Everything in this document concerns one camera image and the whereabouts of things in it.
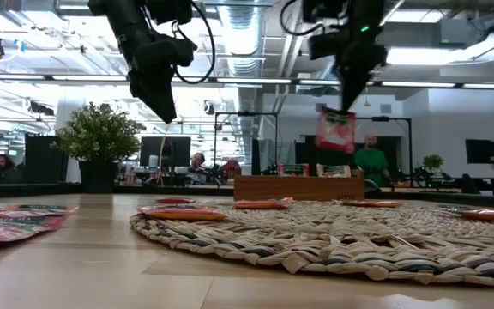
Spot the beige tea bag sachet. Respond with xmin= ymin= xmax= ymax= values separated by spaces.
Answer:
xmin=316 ymin=163 xmax=352 ymax=179

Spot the wooden three-compartment tray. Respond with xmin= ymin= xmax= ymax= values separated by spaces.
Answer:
xmin=232 ymin=174 xmax=366 ymax=203

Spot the small green potted plant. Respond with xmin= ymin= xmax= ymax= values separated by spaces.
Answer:
xmin=421 ymin=154 xmax=445 ymax=186

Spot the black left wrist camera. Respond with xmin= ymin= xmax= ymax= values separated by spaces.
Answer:
xmin=146 ymin=0 xmax=195 ymax=25

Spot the black background table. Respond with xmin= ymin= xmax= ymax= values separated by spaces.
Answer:
xmin=452 ymin=173 xmax=494 ymax=197

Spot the silver ventilation duct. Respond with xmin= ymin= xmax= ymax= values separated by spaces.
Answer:
xmin=219 ymin=0 xmax=269 ymax=142

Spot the black computer monitor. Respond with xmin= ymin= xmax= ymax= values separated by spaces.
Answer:
xmin=139 ymin=136 xmax=192 ymax=169
xmin=464 ymin=138 xmax=494 ymax=165

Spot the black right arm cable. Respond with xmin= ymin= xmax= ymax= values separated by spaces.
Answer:
xmin=278 ymin=0 xmax=321 ymax=38

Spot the black partition panel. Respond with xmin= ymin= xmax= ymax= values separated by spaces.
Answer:
xmin=23 ymin=133 xmax=69 ymax=185

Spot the black metal gantry frame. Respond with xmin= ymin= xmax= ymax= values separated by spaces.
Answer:
xmin=356 ymin=115 xmax=413 ymax=173
xmin=213 ymin=110 xmax=280 ymax=175

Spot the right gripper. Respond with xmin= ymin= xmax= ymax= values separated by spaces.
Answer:
xmin=334 ymin=19 xmax=389 ymax=112

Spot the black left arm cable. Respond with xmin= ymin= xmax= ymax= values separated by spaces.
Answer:
xmin=172 ymin=0 xmax=217 ymax=86

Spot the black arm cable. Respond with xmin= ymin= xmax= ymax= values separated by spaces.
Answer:
xmin=278 ymin=0 xmax=321 ymax=38
xmin=172 ymin=0 xmax=217 ymax=86

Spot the red tea bag sachet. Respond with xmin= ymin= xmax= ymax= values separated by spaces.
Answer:
xmin=0 ymin=214 xmax=69 ymax=251
xmin=276 ymin=162 xmax=311 ymax=178
xmin=314 ymin=106 xmax=358 ymax=155
xmin=154 ymin=196 xmax=197 ymax=205

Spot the round woven placemat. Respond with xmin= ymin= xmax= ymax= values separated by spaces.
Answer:
xmin=129 ymin=200 xmax=494 ymax=289

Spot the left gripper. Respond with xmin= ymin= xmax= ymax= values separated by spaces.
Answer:
xmin=128 ymin=36 xmax=196 ymax=124

